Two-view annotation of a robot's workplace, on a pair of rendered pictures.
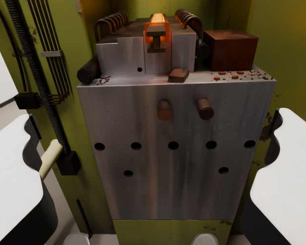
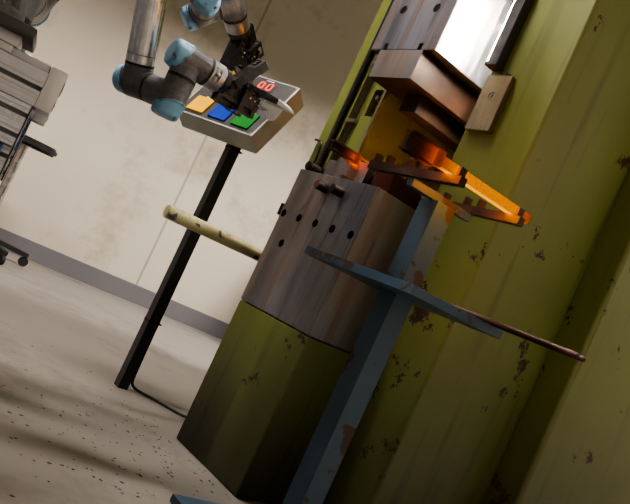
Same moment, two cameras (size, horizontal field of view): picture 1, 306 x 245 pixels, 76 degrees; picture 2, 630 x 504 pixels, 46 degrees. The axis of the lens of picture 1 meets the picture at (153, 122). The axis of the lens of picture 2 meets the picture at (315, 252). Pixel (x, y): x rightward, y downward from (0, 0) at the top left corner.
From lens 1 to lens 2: 207 cm
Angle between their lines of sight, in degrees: 59
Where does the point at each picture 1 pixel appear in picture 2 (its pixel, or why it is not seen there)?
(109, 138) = (291, 207)
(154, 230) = (253, 329)
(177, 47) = (359, 169)
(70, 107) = not seen: hidden behind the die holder
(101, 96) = (305, 177)
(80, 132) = not seen: hidden behind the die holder
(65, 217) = not seen: hidden behind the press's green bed
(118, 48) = (336, 164)
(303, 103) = (455, 283)
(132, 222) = (248, 308)
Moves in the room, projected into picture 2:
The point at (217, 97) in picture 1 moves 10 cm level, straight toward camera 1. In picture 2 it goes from (349, 190) to (319, 174)
